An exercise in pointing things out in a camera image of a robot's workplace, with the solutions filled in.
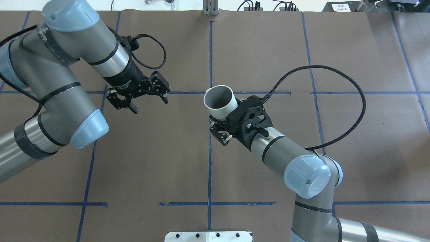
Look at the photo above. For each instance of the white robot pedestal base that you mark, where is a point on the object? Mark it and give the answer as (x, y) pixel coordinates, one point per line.
(209, 236)

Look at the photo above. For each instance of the aluminium frame post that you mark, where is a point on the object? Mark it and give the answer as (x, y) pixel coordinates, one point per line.
(210, 7)

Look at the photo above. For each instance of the white ribbed HOME mug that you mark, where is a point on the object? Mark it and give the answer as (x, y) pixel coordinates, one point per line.
(220, 101)

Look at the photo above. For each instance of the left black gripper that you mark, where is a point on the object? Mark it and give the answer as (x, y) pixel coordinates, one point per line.
(127, 79)

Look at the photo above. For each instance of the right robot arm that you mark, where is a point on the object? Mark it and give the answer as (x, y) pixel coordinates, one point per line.
(312, 176)

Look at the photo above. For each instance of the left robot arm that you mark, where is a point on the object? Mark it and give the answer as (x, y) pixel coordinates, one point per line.
(36, 62)

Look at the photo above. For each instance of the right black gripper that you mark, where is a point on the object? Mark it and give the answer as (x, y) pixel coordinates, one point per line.
(218, 131)

